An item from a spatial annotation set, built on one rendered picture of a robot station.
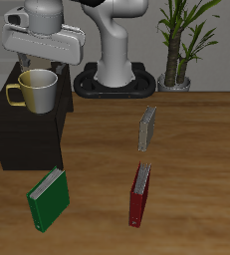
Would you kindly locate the green book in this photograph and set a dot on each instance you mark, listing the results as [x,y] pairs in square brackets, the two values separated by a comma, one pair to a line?
[51,202]

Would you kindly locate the white-yellow mug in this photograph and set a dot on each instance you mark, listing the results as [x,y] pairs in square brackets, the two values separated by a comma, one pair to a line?
[42,94]

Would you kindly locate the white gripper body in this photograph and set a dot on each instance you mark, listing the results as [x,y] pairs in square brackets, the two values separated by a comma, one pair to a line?
[43,45]

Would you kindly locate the dark brown desk caddy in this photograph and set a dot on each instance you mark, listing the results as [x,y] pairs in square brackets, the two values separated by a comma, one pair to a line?
[27,139]

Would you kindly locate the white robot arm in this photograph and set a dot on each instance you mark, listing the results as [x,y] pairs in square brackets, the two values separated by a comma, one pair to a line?
[113,50]

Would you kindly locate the grey book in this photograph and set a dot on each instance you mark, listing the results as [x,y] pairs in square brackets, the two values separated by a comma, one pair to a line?
[146,131]

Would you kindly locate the green pot plant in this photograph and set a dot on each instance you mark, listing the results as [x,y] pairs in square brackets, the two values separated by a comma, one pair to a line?
[173,63]

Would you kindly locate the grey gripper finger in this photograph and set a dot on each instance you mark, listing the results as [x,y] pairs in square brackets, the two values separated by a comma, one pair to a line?
[60,68]
[24,61]

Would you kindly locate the red book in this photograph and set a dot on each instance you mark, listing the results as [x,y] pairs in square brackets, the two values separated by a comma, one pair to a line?
[138,205]

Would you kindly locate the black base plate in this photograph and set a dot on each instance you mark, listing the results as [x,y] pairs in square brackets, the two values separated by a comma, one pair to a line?
[113,93]

